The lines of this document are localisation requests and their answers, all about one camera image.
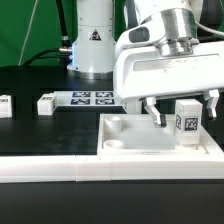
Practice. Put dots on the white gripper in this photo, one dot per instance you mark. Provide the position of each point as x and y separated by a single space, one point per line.
155 61

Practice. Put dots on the white square table top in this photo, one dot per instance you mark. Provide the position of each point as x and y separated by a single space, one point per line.
131 134

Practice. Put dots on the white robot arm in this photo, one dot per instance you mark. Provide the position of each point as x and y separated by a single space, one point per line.
89 52

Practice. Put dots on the white L-shaped fence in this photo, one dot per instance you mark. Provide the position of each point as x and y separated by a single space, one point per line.
209 165

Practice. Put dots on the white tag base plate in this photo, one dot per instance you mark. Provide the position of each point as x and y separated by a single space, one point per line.
86 98

